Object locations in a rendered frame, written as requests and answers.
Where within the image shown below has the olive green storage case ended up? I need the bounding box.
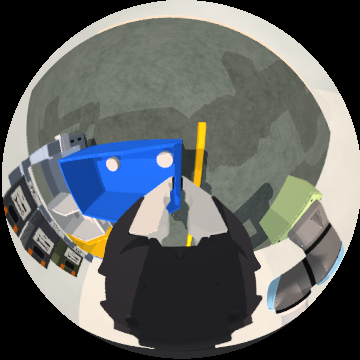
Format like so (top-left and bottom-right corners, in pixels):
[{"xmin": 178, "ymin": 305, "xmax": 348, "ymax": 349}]
[{"xmin": 51, "ymin": 238, "xmax": 83, "ymax": 278}]

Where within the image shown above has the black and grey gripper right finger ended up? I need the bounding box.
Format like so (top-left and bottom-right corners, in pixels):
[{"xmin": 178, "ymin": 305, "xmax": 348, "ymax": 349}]
[{"xmin": 181, "ymin": 176, "xmax": 261, "ymax": 272}]

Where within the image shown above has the dark grey tool case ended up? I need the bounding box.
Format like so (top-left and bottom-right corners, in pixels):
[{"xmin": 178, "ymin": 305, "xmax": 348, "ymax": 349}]
[
  {"xmin": 20, "ymin": 210, "xmax": 61, "ymax": 269},
  {"xmin": 3, "ymin": 175, "xmax": 38, "ymax": 238}
]

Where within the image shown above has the grey metal shelf rack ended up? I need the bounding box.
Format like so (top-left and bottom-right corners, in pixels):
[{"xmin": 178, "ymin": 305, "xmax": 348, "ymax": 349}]
[{"xmin": 8, "ymin": 133, "xmax": 103, "ymax": 263}]

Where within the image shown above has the yellow vertical bar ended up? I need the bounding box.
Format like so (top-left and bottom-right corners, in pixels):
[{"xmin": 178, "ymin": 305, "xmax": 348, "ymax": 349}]
[{"xmin": 187, "ymin": 122, "xmax": 206, "ymax": 246}]

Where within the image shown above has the yellow open bin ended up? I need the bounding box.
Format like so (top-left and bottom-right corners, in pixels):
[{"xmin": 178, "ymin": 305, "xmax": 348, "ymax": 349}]
[{"xmin": 66, "ymin": 226, "xmax": 112, "ymax": 258}]

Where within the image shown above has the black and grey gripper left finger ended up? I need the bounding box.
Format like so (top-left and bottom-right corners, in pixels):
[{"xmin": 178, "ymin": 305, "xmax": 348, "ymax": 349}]
[{"xmin": 98, "ymin": 176, "xmax": 174, "ymax": 276}]

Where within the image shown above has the blue bin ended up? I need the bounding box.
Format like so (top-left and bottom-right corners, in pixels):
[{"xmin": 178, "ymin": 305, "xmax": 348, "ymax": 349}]
[{"xmin": 58, "ymin": 139, "xmax": 182, "ymax": 223}]

